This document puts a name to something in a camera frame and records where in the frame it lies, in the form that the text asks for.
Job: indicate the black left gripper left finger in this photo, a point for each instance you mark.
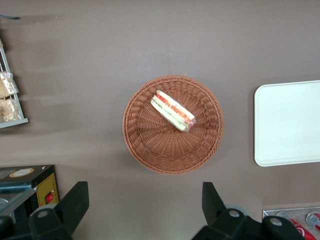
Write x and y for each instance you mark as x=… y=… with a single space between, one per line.
x=67 y=207

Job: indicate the clear acrylic drinks box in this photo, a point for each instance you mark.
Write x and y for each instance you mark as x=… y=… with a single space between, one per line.
x=268 y=213

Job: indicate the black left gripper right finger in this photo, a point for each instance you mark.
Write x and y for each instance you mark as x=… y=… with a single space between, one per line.
x=215 y=210

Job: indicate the brown round wicker basket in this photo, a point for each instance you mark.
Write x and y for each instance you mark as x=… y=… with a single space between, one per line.
x=175 y=155

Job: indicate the white rectangular plastic tray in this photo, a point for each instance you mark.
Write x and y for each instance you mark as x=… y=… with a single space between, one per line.
x=287 y=125

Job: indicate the black oven with yellow panel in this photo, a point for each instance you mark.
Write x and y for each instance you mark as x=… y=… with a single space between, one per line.
x=25 y=176

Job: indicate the wrapped bread package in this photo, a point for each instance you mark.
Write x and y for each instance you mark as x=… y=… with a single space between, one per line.
x=6 y=85
x=8 y=111

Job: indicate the plastic-wrapped triangle sandwich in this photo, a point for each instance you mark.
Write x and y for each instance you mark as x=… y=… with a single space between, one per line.
x=170 y=110

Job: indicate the red cola bottle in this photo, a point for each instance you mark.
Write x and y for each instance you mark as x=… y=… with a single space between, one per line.
x=314 y=220
x=301 y=228

